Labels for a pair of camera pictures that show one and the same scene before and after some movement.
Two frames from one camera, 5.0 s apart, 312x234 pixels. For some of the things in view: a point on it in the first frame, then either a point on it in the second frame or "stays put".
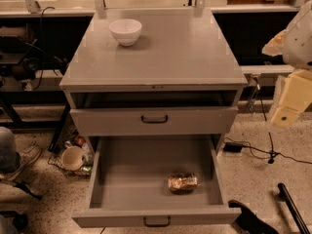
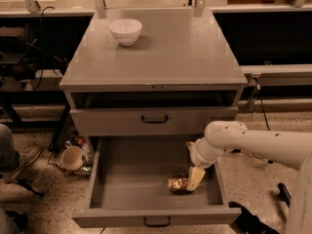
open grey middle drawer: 130,184 stays put
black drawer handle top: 154,121 stays put
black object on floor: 248,221 stays put
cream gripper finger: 295,97 -> 195,175
